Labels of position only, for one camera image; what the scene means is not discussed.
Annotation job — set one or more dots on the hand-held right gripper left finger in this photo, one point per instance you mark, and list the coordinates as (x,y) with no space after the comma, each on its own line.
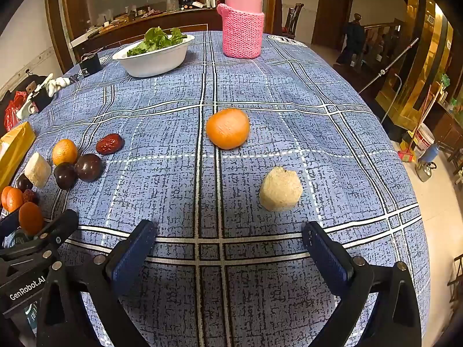
(130,258)

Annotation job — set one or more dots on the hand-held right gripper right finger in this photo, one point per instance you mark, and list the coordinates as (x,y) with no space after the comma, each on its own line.
(325,258)

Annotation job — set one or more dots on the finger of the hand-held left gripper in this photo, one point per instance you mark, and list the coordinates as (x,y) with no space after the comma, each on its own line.
(59,226)
(9,222)

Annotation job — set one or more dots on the small tangerine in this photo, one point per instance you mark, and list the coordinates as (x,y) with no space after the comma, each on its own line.
(30,218)
(4,197)
(15,200)
(65,151)

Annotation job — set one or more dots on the red jujube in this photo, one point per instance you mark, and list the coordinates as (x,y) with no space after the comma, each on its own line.
(109,144)
(30,197)

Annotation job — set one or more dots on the dark purple plum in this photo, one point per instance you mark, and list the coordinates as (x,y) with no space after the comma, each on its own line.
(65,177)
(24,183)
(88,167)

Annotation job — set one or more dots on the yellow rimmed white tray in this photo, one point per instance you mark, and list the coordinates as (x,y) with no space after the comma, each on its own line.
(14,148)

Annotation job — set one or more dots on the large orange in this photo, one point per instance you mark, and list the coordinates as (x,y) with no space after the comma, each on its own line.
(228,128)

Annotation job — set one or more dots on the red plastic bag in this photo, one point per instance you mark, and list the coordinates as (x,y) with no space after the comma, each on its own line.
(12,110)

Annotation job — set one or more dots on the white plastic object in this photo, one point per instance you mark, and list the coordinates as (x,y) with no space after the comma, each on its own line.
(27,105)

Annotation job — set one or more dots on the black jacket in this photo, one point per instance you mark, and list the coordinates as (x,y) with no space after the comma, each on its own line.
(42,98)

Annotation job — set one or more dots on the metal kettle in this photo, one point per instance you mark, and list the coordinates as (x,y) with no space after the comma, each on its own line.
(425,172)

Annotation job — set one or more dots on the broom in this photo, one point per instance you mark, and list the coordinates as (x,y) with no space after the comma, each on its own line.
(408,153)

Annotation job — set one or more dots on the dark wooden chair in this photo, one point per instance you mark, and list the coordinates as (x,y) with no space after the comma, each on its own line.
(293,20)
(456,285)

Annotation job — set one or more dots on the blue jug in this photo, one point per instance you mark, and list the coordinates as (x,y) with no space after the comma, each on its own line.
(432,152)

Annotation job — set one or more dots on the white bucket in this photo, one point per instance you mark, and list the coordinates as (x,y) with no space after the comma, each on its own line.
(423,139)

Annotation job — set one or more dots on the small black box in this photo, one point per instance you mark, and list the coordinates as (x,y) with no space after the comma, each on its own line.
(89,65)

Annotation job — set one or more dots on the white bowl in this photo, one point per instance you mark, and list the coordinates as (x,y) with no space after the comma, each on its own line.
(155,65)

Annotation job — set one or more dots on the blue checked tablecloth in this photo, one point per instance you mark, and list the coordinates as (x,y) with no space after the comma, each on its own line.
(253,79)

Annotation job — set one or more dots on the mop pole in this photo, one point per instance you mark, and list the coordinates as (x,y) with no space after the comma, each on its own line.
(389,65)

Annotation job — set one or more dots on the green lettuce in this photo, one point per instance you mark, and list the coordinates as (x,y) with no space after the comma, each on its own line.
(155,41)

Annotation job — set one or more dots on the golden pillar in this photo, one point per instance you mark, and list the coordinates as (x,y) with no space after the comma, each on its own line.
(408,61)

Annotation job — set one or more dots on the wooden counter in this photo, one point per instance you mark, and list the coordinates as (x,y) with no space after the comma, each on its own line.
(152,20)

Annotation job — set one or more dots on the brown wooden door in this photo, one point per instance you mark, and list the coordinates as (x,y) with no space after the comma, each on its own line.
(331,14)

